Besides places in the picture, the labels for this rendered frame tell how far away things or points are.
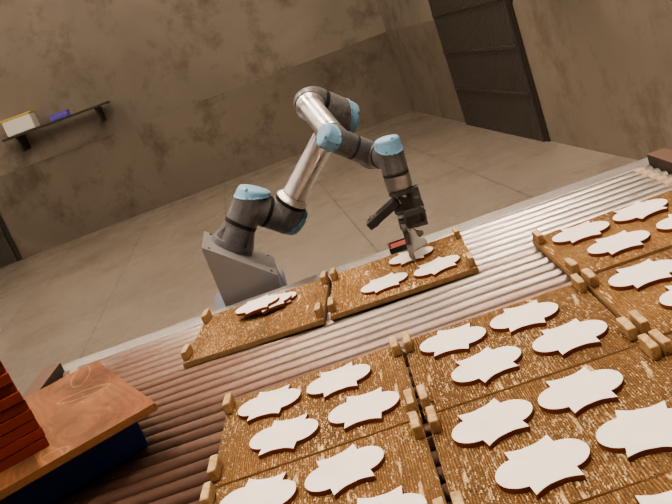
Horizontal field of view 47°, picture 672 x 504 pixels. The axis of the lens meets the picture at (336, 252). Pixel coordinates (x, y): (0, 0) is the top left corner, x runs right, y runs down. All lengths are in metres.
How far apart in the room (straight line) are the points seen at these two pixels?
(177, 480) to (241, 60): 10.96
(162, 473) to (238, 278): 1.05
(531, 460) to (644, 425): 0.17
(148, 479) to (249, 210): 1.24
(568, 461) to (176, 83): 11.44
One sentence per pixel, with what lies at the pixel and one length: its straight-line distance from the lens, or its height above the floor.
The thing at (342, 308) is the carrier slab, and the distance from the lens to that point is 2.08.
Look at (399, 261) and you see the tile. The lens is 2.26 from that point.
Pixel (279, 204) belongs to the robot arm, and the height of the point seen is 1.13.
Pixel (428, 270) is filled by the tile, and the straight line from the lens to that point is 2.11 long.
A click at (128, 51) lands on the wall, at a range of 12.41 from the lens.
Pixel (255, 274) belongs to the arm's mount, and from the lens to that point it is 2.61.
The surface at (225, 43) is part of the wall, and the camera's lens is 12.34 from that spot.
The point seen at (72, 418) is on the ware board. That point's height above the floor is 1.04.
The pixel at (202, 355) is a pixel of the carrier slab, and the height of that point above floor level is 0.94.
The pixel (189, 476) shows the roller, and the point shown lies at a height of 0.92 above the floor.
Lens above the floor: 1.62
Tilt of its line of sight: 15 degrees down
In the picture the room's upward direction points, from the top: 20 degrees counter-clockwise
